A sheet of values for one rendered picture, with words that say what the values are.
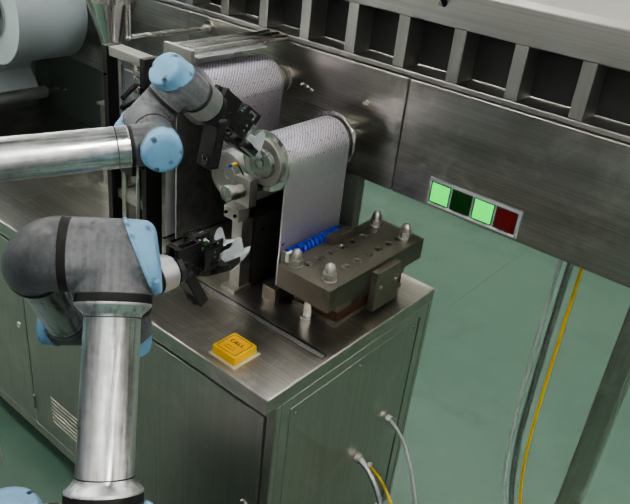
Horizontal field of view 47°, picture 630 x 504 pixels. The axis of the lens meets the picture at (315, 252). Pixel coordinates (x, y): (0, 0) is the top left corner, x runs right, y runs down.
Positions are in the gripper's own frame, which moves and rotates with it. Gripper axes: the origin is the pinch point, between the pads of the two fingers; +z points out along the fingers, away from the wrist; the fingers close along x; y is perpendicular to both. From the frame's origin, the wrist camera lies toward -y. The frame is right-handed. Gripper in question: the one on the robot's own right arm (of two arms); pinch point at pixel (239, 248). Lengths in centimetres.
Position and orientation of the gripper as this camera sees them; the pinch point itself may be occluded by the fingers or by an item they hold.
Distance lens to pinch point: 164.0
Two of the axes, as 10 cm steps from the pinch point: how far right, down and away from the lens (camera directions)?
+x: -7.6, -3.8, 5.2
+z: 6.4, -3.2, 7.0
